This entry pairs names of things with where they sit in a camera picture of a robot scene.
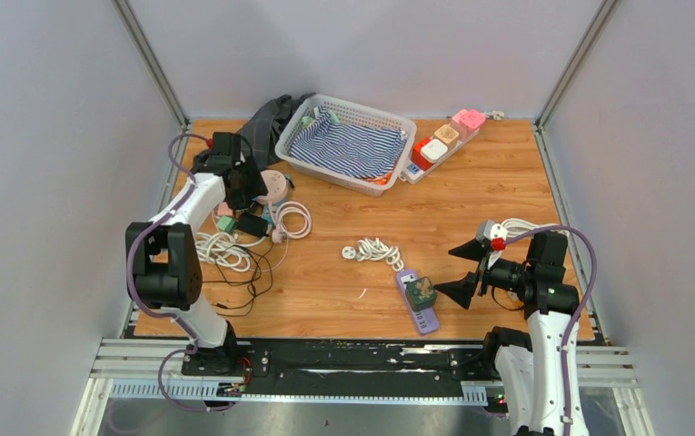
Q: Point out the dark green dragon cube plug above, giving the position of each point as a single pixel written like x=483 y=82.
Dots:
x=420 y=294

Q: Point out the dark grey checked cloth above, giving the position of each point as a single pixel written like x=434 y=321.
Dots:
x=256 y=138

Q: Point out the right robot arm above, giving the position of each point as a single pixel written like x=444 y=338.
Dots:
x=538 y=367

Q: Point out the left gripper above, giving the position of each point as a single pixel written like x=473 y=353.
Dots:
x=255 y=187

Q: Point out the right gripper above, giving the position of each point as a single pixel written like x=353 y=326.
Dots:
x=461 y=291

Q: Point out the small green plug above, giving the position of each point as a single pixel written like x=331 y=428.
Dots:
x=226 y=224

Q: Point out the pink cube plug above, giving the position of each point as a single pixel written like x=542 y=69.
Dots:
x=467 y=123

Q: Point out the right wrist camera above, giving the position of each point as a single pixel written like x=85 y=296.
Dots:
x=492 y=234

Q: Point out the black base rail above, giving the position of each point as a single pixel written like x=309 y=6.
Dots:
x=353 y=368

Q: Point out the purple power strip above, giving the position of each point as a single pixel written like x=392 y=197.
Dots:
x=424 y=321

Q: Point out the white long power strip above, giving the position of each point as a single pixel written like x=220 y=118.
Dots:
x=413 y=174

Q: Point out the blue striped cloth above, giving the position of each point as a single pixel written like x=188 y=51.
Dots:
x=352 y=150

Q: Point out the small pink plug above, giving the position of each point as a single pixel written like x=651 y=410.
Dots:
x=223 y=209

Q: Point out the white cube plug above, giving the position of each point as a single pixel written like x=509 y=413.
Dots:
x=434 y=150

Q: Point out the cyan power strip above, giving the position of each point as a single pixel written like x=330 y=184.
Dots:
x=268 y=215

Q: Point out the red cube plug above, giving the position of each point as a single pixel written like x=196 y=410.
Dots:
x=417 y=157

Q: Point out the black charger adapter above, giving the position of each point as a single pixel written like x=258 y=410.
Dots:
x=253 y=224

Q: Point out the round pink power socket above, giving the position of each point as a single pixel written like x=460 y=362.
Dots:
x=279 y=187

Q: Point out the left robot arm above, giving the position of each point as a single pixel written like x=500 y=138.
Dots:
x=163 y=271

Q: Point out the white plastic basket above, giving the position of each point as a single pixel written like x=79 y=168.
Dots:
x=349 y=113

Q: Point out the beige cube plug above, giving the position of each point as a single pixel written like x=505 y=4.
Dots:
x=447 y=134

